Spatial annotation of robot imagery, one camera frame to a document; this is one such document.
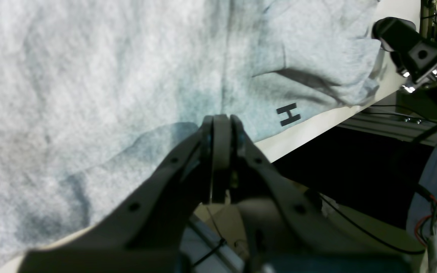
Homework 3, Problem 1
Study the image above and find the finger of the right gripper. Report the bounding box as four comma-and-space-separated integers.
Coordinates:
373, 17, 437, 82

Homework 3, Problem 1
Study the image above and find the grey T-shirt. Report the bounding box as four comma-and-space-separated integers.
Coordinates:
0, 0, 380, 267

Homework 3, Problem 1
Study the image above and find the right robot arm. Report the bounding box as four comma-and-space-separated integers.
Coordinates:
372, 0, 437, 105

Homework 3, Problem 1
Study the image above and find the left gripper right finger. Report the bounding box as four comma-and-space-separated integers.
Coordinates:
223, 115, 411, 273

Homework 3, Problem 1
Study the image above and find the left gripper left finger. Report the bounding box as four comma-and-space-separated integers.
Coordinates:
17, 116, 217, 273

